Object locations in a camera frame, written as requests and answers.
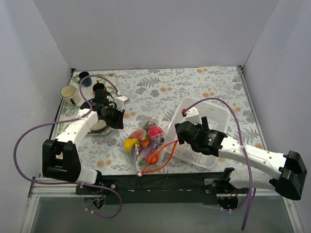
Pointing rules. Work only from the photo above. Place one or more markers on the clear zip top bag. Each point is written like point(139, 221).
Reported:
point(146, 154)

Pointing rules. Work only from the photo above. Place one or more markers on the yellow fake lemon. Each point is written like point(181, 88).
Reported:
point(129, 143)

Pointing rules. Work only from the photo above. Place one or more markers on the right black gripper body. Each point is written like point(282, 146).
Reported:
point(185, 131)

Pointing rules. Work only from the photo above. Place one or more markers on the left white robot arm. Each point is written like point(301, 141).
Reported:
point(60, 159)

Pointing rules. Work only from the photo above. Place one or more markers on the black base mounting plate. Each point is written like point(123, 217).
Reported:
point(169, 188)

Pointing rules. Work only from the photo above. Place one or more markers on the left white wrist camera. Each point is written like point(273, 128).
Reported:
point(121, 101)

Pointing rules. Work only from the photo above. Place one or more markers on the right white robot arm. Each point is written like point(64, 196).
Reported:
point(284, 173)

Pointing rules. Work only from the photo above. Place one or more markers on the red fake apple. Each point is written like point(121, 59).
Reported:
point(155, 132)

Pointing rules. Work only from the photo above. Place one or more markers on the floral patterned tablecloth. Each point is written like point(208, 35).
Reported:
point(154, 95)

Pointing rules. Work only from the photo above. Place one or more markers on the red rimmed plate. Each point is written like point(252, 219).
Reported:
point(99, 126)

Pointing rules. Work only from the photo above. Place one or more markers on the aluminium frame rail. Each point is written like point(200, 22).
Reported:
point(74, 190)

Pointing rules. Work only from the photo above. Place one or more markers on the cream enamel mug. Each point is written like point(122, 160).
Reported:
point(70, 94)

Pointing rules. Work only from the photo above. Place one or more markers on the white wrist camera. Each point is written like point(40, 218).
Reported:
point(192, 116)
point(121, 101)

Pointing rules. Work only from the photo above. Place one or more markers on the leaf patterned serving tray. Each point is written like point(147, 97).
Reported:
point(71, 111)

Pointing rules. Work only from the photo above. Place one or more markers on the brown orange small cup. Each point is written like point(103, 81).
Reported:
point(98, 86)

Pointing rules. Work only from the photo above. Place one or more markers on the dark blue mug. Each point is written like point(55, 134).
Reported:
point(85, 79)

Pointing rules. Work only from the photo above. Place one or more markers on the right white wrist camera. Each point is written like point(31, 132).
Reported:
point(192, 116)

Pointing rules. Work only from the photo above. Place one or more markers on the white perforated plastic basket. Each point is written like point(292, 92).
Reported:
point(218, 119)

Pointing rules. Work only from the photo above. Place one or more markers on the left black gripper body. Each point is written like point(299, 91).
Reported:
point(118, 118)

